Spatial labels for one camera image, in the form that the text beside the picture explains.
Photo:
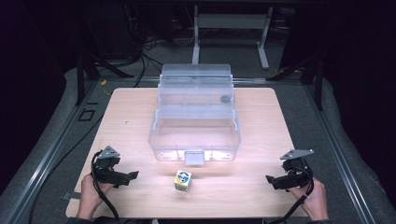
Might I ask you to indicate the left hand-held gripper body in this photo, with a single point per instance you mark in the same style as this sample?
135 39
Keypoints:
106 166

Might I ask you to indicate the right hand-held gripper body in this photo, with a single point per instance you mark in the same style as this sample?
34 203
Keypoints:
295 174

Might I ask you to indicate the small printed cube box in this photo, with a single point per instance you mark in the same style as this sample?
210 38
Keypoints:
182 181

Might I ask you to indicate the clear plastic storage box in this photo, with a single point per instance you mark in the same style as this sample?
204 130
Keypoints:
194 137

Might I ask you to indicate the person's right hand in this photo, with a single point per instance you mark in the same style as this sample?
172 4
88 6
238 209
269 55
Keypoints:
314 199

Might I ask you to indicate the person's left hand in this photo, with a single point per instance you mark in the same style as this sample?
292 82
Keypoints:
88 196

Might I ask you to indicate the grey tape strip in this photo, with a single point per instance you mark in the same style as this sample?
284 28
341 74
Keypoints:
71 196

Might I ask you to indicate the yellow tag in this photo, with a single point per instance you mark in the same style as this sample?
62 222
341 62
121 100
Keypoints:
103 83

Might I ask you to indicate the black metal stand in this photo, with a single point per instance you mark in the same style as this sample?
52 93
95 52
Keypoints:
93 67
311 67

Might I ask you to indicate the long metal floor rail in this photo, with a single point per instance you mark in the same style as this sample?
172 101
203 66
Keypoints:
339 155
46 158

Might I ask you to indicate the short metal cross rail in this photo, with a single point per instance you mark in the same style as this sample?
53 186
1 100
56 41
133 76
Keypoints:
264 81

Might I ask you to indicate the white metal stand frame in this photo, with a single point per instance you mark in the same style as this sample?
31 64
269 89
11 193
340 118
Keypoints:
230 21

